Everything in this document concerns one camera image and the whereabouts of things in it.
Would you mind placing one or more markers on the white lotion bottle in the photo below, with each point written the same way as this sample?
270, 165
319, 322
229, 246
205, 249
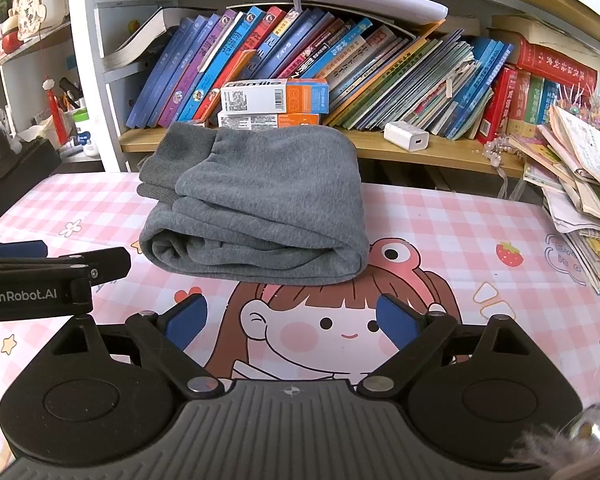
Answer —
86, 132

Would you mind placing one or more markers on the row of colourful books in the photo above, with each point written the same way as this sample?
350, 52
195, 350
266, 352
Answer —
380, 75

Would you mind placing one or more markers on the white charger plug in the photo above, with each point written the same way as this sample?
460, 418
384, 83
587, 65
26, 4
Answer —
405, 136

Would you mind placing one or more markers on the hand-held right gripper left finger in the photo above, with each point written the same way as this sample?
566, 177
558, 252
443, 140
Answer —
187, 320

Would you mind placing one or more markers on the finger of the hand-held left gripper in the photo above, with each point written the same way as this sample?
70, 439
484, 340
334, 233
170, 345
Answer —
105, 265
20, 251

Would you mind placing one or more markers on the pink checked cartoon table mat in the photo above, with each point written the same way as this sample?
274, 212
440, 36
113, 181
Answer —
455, 240

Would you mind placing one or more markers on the grey sweatpants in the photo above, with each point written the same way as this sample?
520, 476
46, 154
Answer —
260, 200

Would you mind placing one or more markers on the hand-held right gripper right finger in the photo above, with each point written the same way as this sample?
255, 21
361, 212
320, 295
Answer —
395, 317

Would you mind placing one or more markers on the red tassel ornament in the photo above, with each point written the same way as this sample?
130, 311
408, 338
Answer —
59, 115

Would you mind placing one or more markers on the white shelf frame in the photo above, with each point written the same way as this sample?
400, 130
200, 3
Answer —
95, 85

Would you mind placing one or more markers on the orange and white carton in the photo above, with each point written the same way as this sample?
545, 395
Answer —
260, 120
275, 96

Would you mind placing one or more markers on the stack of worn booklets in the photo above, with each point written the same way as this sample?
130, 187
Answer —
580, 200

